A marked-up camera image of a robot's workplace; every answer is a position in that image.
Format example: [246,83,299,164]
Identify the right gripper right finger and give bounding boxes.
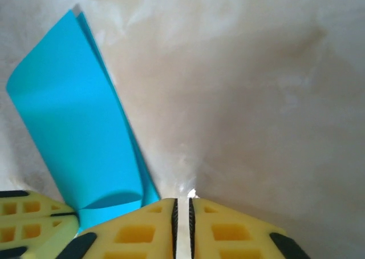
[188,197,312,259]

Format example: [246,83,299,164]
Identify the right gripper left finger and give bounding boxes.
[56,197,179,259]

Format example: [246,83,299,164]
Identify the blue square paper sheet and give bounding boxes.
[5,9,161,234]

